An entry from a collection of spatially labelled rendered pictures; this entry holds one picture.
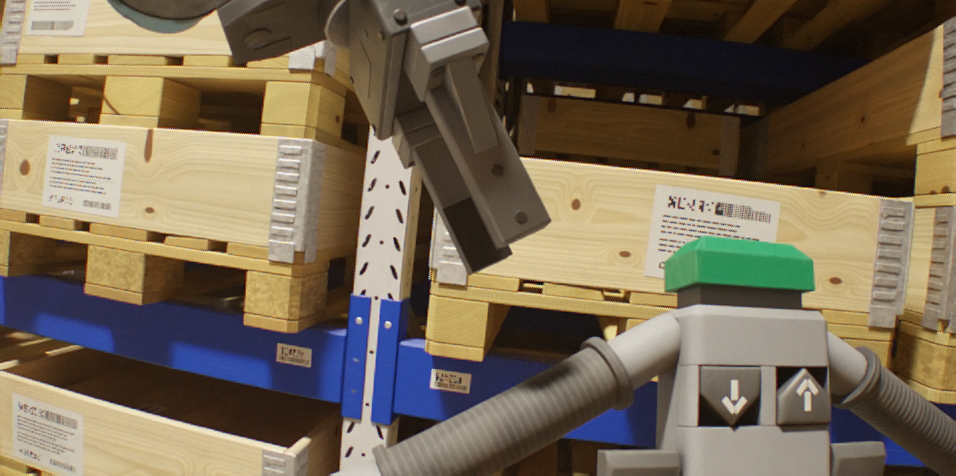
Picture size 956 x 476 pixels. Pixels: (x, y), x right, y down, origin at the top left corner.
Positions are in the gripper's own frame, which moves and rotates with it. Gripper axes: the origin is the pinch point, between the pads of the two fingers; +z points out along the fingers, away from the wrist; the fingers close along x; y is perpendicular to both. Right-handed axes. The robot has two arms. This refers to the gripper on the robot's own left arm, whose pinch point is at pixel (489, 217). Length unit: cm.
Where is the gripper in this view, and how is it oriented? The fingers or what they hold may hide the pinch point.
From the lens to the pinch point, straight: 32.8
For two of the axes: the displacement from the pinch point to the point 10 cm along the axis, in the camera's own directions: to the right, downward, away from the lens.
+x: -1.7, 2.6, 9.5
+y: 8.9, -3.8, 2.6
